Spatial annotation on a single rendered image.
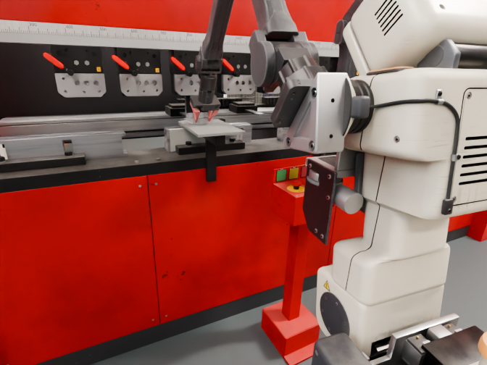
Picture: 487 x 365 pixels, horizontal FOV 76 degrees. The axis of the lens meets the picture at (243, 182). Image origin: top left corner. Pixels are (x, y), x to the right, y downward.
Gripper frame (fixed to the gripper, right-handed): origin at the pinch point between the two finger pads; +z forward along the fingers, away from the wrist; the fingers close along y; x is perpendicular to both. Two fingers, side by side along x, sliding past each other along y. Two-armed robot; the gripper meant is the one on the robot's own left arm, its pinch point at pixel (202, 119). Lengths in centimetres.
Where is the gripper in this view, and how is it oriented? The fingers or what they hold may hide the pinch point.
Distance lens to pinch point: 127.6
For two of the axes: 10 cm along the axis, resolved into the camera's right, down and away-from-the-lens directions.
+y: -9.0, 1.4, -4.1
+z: -2.1, 6.8, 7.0
